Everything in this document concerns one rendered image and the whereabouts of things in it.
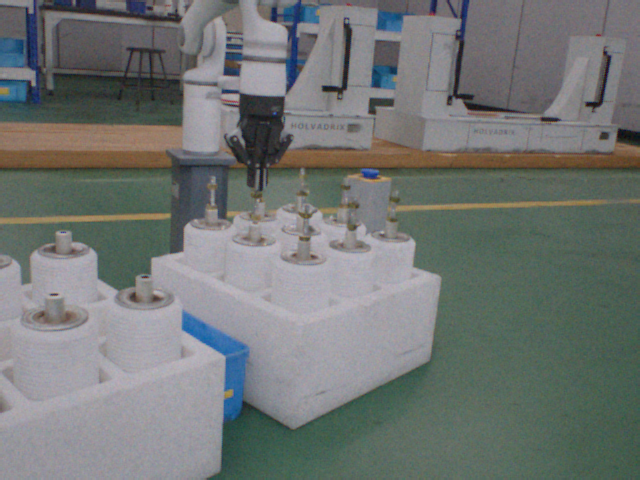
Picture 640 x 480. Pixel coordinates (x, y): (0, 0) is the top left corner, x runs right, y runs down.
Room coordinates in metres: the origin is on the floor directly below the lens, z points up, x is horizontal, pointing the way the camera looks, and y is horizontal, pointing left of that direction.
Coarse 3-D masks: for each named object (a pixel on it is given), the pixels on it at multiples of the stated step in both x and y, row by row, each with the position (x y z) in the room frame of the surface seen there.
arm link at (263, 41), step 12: (240, 0) 1.09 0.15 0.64; (252, 0) 1.08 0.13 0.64; (252, 12) 1.08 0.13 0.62; (252, 24) 1.08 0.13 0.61; (264, 24) 1.08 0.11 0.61; (276, 24) 1.10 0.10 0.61; (252, 36) 1.09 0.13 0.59; (264, 36) 1.08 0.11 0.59; (276, 36) 1.09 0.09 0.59; (252, 48) 1.08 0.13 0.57; (264, 48) 1.08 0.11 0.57; (276, 48) 1.09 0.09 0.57; (252, 60) 1.08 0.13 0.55; (264, 60) 1.08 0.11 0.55; (276, 60) 1.09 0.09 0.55
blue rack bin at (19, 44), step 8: (0, 40) 5.61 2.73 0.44; (8, 40) 5.64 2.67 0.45; (16, 40) 5.67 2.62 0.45; (24, 40) 5.46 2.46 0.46; (0, 48) 5.61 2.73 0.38; (8, 48) 5.63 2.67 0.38; (16, 48) 5.66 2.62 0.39; (24, 48) 5.37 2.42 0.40; (0, 56) 5.18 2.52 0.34; (8, 56) 5.21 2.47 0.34; (16, 56) 5.23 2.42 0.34; (24, 56) 5.26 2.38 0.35; (0, 64) 5.19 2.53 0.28; (8, 64) 5.21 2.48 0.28; (16, 64) 5.23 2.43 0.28
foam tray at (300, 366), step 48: (192, 288) 1.10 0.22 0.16; (384, 288) 1.13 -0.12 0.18; (432, 288) 1.20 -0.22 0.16; (240, 336) 1.02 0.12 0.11; (288, 336) 0.95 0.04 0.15; (336, 336) 0.99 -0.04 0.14; (384, 336) 1.10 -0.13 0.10; (432, 336) 1.22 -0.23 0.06; (288, 384) 0.94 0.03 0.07; (336, 384) 1.00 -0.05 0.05
